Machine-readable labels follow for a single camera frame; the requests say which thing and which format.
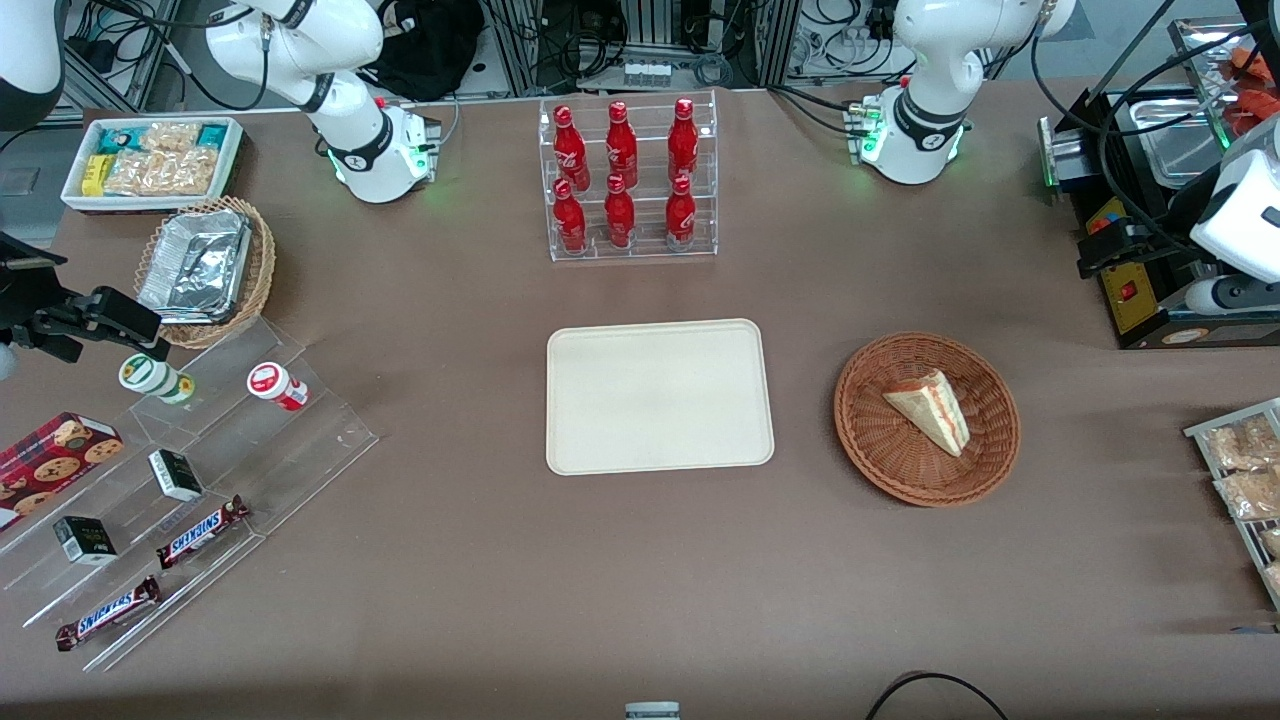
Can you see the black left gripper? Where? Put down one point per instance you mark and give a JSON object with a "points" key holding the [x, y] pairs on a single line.
{"points": [[1168, 222]]}

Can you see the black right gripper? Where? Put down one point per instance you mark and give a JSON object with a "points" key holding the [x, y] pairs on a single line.
{"points": [[22, 298]]}

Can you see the triangular sandwich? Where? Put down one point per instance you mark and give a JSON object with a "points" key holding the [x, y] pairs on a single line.
{"points": [[930, 408]]}

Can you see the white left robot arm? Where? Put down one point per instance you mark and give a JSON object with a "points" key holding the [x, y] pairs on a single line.
{"points": [[925, 130]]}

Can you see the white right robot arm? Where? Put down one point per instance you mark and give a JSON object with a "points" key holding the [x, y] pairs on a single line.
{"points": [[355, 150]]}

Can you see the aluminium foil tray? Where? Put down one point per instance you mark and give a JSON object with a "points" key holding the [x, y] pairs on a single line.
{"points": [[195, 265]]}

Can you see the steel machine tray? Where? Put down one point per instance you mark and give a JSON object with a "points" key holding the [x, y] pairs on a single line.
{"points": [[1180, 150]]}

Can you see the small tan wicker basket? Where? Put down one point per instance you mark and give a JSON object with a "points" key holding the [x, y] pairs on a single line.
{"points": [[258, 270]]}

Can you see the tray of packaged snacks right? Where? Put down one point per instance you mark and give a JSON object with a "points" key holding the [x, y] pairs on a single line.
{"points": [[1200, 430]]}

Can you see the large brown wicker basket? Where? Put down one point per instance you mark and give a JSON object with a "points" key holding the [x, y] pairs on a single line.
{"points": [[900, 455]]}

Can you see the cream rectangular tray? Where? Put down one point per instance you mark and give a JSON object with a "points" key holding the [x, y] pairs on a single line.
{"points": [[640, 410]]}

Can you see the green lid white bottle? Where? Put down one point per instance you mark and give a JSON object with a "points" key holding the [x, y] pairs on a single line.
{"points": [[150, 376]]}

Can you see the black yellow sealing machine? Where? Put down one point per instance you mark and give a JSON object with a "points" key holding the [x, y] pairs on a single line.
{"points": [[1150, 320]]}

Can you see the white snack bin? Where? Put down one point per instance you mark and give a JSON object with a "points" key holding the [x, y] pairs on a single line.
{"points": [[75, 195]]}

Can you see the yellow snack packet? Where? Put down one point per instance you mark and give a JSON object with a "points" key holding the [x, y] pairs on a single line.
{"points": [[94, 175]]}

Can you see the large clear cracker bag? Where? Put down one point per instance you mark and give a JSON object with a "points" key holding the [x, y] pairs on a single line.
{"points": [[160, 172]]}

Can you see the red lid white bottle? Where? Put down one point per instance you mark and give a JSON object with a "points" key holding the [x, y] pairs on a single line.
{"points": [[275, 385]]}

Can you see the red cookie box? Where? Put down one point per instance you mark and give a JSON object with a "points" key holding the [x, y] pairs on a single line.
{"points": [[50, 465]]}

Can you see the small dark box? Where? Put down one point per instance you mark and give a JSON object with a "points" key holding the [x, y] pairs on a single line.
{"points": [[176, 475], [85, 540]]}

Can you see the small clear cracker bag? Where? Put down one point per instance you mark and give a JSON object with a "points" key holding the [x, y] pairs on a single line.
{"points": [[170, 136]]}

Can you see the teal snack packet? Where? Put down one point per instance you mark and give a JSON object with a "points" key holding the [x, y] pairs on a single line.
{"points": [[212, 135]]}

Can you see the clear acrylic step shelf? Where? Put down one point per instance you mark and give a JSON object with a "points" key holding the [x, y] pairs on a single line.
{"points": [[300, 450]]}

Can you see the Snickers bar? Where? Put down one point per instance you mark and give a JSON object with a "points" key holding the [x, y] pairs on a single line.
{"points": [[108, 613], [200, 532]]}

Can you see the clear bag of crackers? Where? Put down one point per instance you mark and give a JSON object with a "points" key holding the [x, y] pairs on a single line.
{"points": [[1274, 578], [1240, 445], [1272, 542], [1250, 495]]}

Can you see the black bag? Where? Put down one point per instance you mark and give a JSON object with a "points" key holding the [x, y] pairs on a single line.
{"points": [[430, 50]]}

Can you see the red cola bottle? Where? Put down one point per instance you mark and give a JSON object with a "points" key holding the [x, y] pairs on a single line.
{"points": [[680, 218], [570, 225], [570, 150], [619, 218], [621, 148], [683, 140]]}

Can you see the clear acrylic bottle rack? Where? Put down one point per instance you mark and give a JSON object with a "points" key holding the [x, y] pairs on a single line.
{"points": [[645, 255]]}

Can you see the white power strip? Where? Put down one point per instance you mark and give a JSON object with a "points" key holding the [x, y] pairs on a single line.
{"points": [[647, 74]]}

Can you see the steel frame container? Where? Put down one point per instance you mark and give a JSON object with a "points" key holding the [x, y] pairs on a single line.
{"points": [[1200, 45]]}

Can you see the aluminium frame rack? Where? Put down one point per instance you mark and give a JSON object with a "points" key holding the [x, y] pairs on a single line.
{"points": [[770, 40]]}

